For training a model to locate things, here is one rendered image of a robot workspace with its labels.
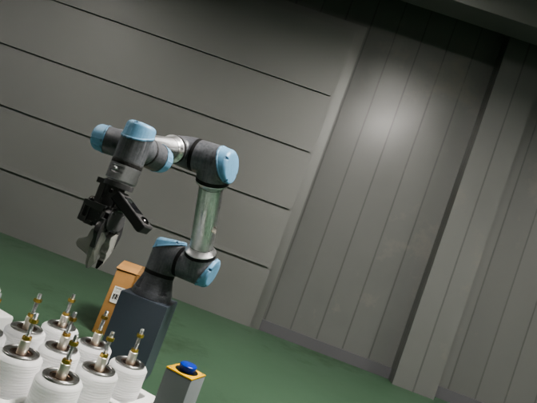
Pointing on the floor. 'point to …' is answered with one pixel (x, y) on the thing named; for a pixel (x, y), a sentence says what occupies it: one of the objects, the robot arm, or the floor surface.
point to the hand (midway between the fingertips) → (96, 264)
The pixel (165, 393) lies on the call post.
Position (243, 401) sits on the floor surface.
